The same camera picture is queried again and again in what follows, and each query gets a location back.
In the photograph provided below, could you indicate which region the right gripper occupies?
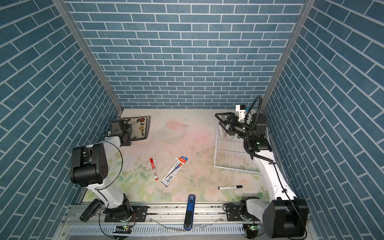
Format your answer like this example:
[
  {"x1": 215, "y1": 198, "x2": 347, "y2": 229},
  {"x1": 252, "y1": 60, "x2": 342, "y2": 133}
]
[{"x1": 217, "y1": 113, "x2": 254, "y2": 141}]

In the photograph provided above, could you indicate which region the black square plate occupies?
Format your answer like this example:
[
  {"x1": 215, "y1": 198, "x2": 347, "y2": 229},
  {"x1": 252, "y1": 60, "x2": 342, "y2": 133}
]
[{"x1": 124, "y1": 116, "x2": 151, "y2": 141}]

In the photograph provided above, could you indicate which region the white round plate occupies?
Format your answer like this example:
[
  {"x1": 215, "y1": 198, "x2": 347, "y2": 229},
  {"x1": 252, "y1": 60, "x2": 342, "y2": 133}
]
[{"x1": 219, "y1": 126, "x2": 227, "y2": 140}]

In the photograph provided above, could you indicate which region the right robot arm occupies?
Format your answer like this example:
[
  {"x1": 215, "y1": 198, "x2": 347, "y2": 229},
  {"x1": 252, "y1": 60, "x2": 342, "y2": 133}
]
[{"x1": 215, "y1": 112, "x2": 309, "y2": 240}]

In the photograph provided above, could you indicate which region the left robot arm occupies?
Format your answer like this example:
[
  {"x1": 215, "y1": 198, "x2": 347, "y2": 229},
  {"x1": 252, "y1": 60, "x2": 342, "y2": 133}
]
[{"x1": 70, "y1": 119, "x2": 134, "y2": 222}]

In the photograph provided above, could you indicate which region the red marker pen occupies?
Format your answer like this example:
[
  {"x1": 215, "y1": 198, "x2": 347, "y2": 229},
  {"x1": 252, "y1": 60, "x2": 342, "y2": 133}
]
[{"x1": 150, "y1": 158, "x2": 158, "y2": 181}]

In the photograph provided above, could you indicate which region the pen package red blue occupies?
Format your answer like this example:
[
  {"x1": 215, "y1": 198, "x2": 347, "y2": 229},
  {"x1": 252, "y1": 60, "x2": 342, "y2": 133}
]
[{"x1": 161, "y1": 156, "x2": 188, "y2": 187}]

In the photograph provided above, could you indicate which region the black white marker pen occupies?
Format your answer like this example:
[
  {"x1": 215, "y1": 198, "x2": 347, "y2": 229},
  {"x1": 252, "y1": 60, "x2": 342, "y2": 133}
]
[{"x1": 218, "y1": 185, "x2": 243, "y2": 190}]

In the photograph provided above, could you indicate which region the left circuit board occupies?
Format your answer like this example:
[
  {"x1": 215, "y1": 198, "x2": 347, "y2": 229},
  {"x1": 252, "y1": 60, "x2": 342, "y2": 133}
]
[{"x1": 113, "y1": 225, "x2": 132, "y2": 235}]

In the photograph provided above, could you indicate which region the circuit board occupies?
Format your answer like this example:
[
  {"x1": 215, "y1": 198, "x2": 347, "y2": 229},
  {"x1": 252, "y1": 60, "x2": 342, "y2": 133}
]
[
  {"x1": 113, "y1": 225, "x2": 132, "y2": 235},
  {"x1": 245, "y1": 224, "x2": 262, "y2": 231}
]

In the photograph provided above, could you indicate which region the blue black handheld device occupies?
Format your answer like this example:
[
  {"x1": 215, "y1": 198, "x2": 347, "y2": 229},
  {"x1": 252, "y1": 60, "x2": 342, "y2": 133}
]
[{"x1": 184, "y1": 194, "x2": 196, "y2": 231}]

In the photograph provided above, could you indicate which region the right circuit board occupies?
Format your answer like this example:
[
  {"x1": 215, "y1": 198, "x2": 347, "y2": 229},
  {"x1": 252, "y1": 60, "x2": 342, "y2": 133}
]
[{"x1": 245, "y1": 224, "x2": 262, "y2": 231}]

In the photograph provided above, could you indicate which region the white wire dish rack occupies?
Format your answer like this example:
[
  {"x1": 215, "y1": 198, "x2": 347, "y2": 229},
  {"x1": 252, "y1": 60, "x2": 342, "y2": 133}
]
[{"x1": 214, "y1": 113, "x2": 275, "y2": 173}]

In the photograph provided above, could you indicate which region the black clip on rail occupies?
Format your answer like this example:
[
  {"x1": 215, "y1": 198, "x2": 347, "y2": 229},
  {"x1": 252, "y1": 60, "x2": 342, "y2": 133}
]
[{"x1": 80, "y1": 199, "x2": 104, "y2": 222}]

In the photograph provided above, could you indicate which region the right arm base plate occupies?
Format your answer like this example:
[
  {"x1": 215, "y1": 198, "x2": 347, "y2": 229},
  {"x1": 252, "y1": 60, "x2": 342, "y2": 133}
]
[{"x1": 222, "y1": 203, "x2": 261, "y2": 222}]

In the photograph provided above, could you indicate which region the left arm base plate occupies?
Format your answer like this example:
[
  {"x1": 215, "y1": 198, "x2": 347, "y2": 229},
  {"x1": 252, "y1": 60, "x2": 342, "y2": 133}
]
[{"x1": 105, "y1": 206, "x2": 149, "y2": 223}]

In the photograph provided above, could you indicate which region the aluminium rail frame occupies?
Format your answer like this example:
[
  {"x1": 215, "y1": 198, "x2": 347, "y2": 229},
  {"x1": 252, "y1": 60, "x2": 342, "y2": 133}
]
[{"x1": 53, "y1": 203, "x2": 271, "y2": 240}]

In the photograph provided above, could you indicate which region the white cable duct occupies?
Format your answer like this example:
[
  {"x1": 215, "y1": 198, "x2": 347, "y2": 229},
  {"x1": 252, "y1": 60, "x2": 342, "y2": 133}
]
[{"x1": 69, "y1": 224, "x2": 245, "y2": 237}]

